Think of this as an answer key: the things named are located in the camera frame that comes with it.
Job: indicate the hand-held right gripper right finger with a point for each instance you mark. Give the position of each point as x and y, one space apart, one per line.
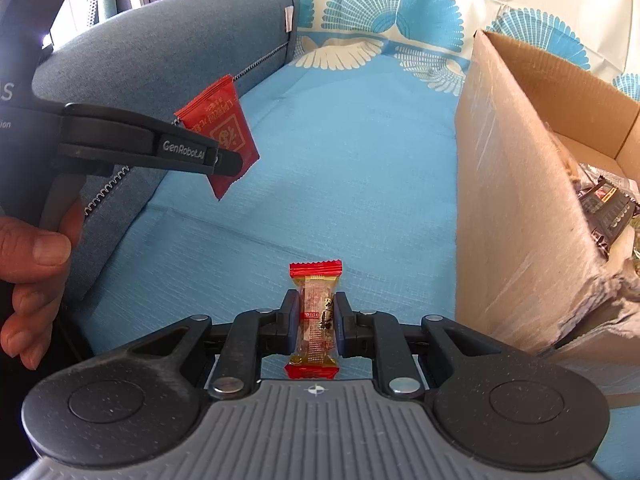
343 325

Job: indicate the dark brown snack packet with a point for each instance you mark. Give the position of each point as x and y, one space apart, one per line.
607 210

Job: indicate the blue sofa cushion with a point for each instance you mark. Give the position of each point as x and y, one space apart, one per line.
150 50

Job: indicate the small red-ended candy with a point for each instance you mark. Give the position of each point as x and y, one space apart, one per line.
317 330

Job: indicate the blue fan-print bed sheet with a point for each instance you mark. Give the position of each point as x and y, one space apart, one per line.
350 160

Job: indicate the white fabric tag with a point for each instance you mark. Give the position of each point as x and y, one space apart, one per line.
288 20

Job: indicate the square red sachet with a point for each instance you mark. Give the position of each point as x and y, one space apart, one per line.
225 120

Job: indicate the brown cardboard box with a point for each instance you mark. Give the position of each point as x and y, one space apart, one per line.
510 210

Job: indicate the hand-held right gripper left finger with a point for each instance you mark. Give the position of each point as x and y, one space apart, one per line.
291 325

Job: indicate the person's left hand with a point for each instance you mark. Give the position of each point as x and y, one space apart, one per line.
35 260

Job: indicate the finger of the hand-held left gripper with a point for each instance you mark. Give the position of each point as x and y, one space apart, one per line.
227 165

